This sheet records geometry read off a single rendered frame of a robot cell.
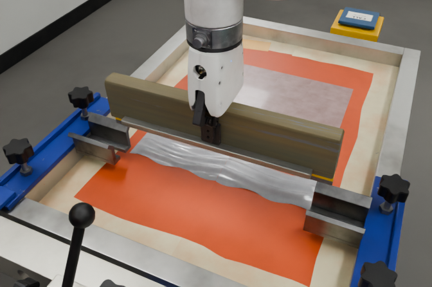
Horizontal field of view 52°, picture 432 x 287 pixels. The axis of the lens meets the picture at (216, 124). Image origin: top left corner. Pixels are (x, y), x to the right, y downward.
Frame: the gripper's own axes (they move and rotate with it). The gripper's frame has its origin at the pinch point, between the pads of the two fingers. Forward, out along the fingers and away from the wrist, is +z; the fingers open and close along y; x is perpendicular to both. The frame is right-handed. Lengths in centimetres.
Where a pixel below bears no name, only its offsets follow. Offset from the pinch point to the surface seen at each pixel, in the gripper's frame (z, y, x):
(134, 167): 13.6, -2.2, 15.7
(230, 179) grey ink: 13.4, 1.8, -1.8
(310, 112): 14.1, 27.1, -9.7
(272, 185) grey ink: 13.5, 3.5, -9.0
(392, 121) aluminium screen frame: 10.8, 26.1, -25.7
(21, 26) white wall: 88, 138, 202
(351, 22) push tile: 13, 70, -10
